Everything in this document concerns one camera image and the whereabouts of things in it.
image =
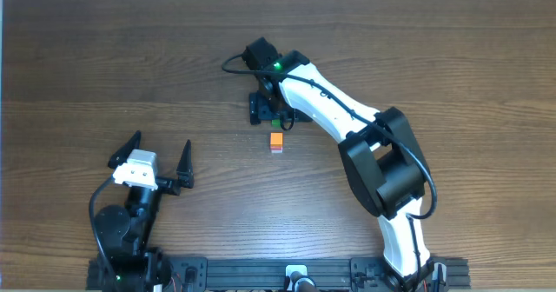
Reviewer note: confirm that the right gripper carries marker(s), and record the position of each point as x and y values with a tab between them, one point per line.
260	109

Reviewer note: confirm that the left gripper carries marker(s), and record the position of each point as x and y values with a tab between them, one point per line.
169	185

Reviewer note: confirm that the green cube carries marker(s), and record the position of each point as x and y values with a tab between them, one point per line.
276	122

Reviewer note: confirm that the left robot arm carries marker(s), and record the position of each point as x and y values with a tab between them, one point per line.
113	229

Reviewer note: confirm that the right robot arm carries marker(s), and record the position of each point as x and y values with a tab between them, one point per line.
321	101

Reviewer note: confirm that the orange cube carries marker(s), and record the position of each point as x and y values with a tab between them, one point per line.
276	139

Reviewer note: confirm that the red cube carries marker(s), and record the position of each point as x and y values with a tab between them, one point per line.
276	148

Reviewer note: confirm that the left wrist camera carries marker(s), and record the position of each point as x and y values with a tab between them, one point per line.
137	170

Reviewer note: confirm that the mounting rail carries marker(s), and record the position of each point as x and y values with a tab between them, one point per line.
252	274

